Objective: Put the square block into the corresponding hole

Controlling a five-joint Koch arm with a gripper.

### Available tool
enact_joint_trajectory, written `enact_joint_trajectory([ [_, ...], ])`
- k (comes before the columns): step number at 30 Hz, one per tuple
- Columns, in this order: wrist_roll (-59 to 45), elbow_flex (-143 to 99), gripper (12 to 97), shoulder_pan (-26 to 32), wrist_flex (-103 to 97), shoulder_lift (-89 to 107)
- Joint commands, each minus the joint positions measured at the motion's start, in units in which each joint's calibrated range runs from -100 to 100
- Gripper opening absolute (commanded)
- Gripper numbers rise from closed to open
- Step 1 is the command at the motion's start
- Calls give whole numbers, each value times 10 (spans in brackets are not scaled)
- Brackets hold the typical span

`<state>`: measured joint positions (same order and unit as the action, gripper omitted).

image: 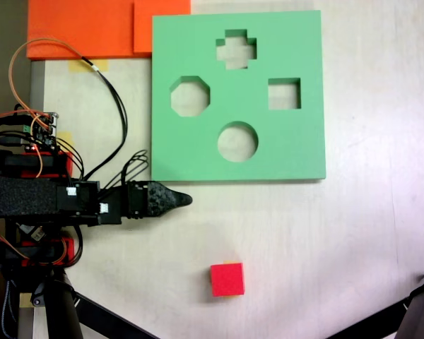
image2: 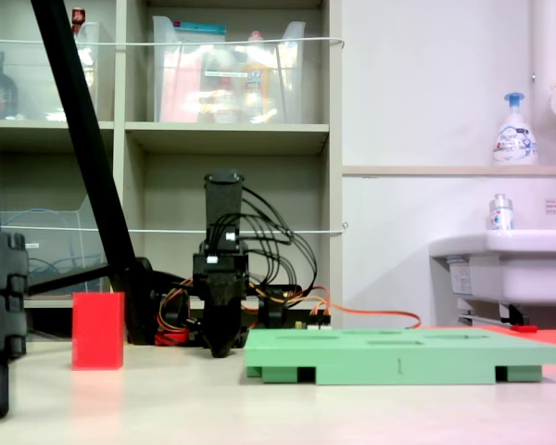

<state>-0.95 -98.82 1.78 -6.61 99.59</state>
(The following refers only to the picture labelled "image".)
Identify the broad black gripper finger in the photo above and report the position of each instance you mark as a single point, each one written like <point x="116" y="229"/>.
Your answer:
<point x="164" y="199"/>

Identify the red square block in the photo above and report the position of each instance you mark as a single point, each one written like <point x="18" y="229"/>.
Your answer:
<point x="227" y="279"/>

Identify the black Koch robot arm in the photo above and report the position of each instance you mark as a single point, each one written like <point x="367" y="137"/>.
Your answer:
<point x="21" y="197"/>

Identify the large orange block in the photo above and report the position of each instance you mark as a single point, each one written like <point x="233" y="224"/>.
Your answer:
<point x="77" y="28"/>

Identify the green shape sorter board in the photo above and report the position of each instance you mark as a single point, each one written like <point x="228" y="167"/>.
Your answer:
<point x="183" y="148"/>

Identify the red base clamp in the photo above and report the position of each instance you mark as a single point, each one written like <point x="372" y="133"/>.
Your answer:
<point x="70" y="247"/>
<point x="69" y="162"/>

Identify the small yellow tape mark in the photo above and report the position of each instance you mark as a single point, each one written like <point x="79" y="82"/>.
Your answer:
<point x="25" y="301"/>
<point x="66" y="139"/>

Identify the black circuit board with inductor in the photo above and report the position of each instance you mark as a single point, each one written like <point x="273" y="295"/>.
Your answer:
<point x="32" y="231"/>

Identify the circuit board with green terminal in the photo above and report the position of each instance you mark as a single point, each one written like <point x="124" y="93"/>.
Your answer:
<point x="42" y="132"/>

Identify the thin black tripod strut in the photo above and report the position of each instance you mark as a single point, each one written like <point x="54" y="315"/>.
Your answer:
<point x="109" y="318"/>
<point x="374" y="318"/>

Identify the thick black tripod leg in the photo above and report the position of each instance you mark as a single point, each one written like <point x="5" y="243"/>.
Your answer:
<point x="420" y="310"/>
<point x="61" y="318"/>

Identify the wide yellow tape mark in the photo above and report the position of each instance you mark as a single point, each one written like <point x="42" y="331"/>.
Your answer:
<point x="88" y="66"/>

